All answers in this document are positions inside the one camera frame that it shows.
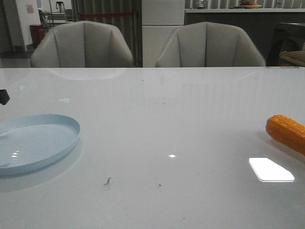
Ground right grey upholstered chair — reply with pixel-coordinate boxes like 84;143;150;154
155;22;265;68

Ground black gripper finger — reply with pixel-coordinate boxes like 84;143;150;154
0;89;10;105

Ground red barrier belt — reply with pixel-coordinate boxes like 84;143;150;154
80;11;134;18

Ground beige cushion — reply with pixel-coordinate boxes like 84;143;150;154
279;50;305;67

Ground white cabinet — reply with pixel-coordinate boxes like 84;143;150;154
142;0;184;68

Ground fruit bowl on counter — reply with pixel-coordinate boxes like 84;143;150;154
240;0;262;9

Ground red trash bin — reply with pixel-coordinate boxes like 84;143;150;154
30;24;45;48

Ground orange corn cob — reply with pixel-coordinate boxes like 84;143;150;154
265;114;305;155

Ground grey counter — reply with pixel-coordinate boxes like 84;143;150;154
184;9;305;61

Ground grey upholstered chair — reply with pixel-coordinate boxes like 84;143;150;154
155;22;265;68
30;21;133;68

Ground left grey upholstered chair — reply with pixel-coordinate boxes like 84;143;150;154
30;21;133;68

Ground light blue round plate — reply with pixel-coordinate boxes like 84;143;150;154
0;114;81;176

